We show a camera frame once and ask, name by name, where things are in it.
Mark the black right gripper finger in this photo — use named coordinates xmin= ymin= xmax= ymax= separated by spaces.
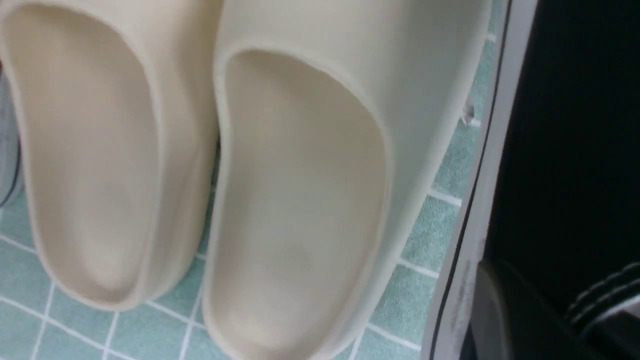
xmin=565 ymin=262 xmax=640 ymax=360

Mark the black canvas sneaker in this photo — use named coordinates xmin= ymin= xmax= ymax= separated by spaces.
xmin=420 ymin=0 xmax=640 ymax=360

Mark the right cream foam slide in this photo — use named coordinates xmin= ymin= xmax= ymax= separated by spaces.
xmin=201 ymin=0 xmax=492 ymax=360

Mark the cream foam slide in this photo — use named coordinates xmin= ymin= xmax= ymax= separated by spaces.
xmin=1 ymin=0 xmax=223 ymax=312
xmin=201 ymin=0 xmax=492 ymax=360

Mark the left cream foam slide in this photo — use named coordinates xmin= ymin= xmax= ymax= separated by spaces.
xmin=1 ymin=0 xmax=223 ymax=312

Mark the green checkered cloth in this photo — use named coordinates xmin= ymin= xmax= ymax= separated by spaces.
xmin=0 ymin=0 xmax=506 ymax=360

